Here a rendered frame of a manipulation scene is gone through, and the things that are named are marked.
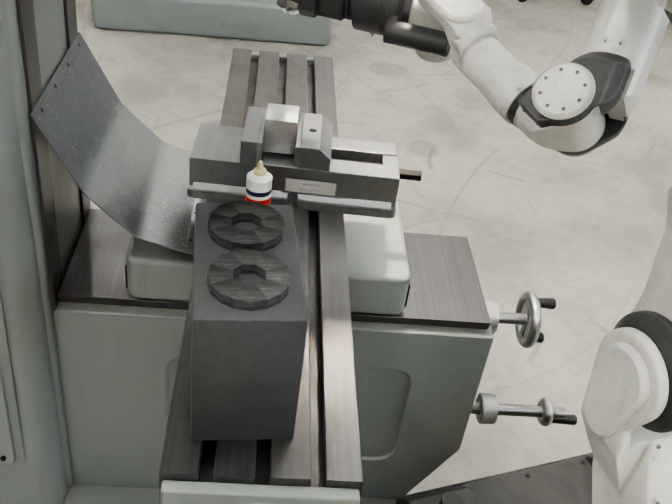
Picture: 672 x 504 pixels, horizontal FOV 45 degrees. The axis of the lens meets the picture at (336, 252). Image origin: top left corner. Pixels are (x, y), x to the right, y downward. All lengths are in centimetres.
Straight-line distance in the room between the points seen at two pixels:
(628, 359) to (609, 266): 210
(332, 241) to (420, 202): 188
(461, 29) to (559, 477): 75
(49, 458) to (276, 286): 93
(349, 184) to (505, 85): 35
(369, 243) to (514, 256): 153
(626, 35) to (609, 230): 222
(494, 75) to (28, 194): 72
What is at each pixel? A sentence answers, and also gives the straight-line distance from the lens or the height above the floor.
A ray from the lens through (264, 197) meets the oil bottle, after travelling 127.
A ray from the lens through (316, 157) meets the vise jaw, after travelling 132.
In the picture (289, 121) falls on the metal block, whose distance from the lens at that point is 132.
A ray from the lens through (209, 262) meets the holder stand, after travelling 91.
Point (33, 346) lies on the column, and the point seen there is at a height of 63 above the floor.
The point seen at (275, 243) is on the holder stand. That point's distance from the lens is 94.
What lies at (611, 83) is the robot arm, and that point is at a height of 127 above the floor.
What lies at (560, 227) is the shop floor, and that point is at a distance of 322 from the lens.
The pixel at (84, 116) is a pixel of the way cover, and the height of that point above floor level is 99.
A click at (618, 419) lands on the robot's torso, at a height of 97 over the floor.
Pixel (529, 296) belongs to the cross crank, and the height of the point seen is 66.
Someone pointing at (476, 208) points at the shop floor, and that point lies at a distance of 319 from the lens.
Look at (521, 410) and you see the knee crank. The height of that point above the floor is 49.
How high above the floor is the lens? 165
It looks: 36 degrees down
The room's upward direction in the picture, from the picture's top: 8 degrees clockwise
